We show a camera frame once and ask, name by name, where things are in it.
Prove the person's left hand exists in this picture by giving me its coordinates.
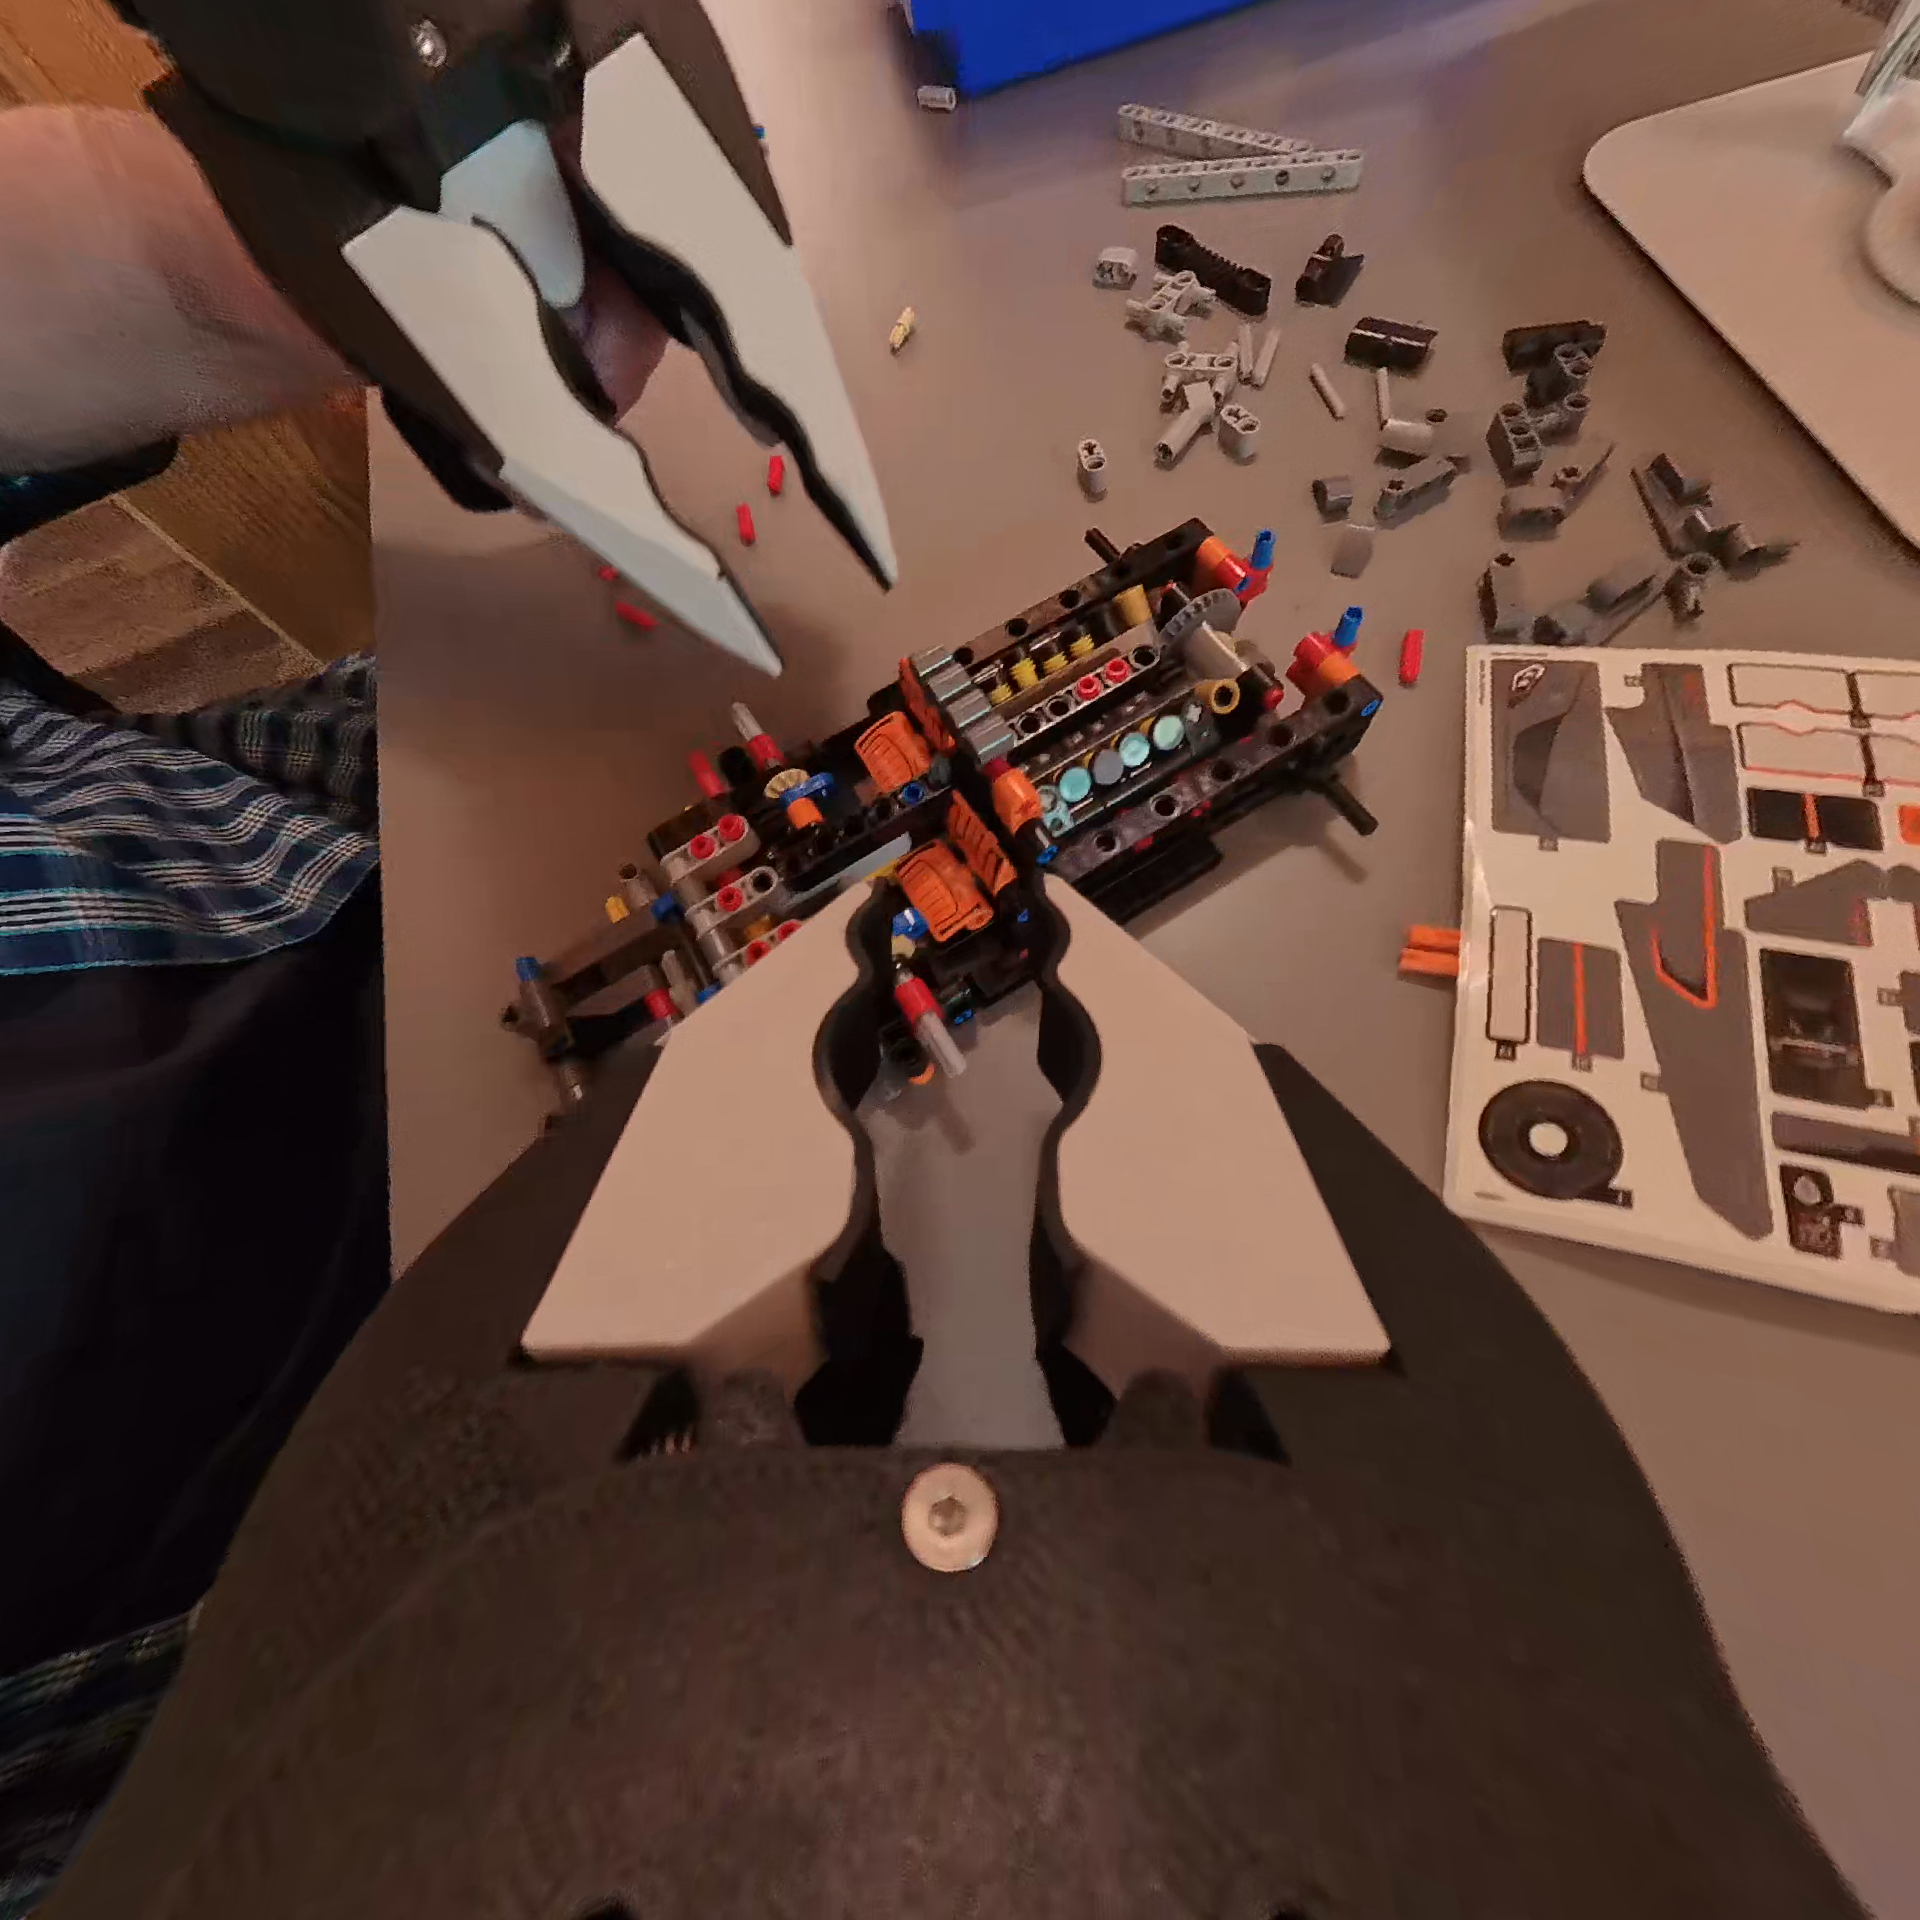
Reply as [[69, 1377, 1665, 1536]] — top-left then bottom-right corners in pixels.
[[577, 280, 677, 429]]

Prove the person in plaid shirt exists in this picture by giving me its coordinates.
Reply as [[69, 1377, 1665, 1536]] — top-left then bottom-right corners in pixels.
[[0, 653, 383, 1896]]

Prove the pile of grey lego pieces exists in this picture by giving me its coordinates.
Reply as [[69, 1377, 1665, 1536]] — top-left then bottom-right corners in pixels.
[[1073, 227, 1800, 649]]

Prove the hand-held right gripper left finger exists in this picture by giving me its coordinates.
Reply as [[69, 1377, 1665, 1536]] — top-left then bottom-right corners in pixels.
[[519, 882, 921, 1443]]

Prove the lego sticker sheet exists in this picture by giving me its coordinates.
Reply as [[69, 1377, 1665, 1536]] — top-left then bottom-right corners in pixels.
[[1446, 643, 1920, 1321]]

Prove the blue plastic box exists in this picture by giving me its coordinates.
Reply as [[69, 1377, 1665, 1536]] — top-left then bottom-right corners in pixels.
[[901, 0, 1262, 98]]

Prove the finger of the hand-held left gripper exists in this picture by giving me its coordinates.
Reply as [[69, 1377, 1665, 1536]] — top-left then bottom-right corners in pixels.
[[559, 33, 900, 594], [343, 209, 781, 675]]

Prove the person's left forearm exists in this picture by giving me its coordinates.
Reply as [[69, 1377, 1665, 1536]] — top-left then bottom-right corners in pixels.
[[0, 109, 375, 473]]

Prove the black lego gear rack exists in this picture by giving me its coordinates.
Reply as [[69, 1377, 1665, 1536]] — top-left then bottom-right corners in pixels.
[[1152, 227, 1276, 321]]

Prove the dark cloth garment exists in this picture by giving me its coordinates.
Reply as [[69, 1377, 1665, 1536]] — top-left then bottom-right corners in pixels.
[[0, 870, 394, 1665]]

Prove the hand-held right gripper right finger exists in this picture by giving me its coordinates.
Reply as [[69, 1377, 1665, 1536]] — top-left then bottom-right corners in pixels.
[[1029, 877, 1392, 1443]]

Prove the long light grey lego beam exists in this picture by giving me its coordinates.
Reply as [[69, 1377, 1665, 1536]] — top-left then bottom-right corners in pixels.
[[1115, 100, 1323, 164], [1125, 147, 1364, 209]]

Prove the lego technic car chassis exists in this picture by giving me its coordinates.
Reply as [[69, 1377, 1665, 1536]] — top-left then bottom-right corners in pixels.
[[505, 517, 1386, 1113]]

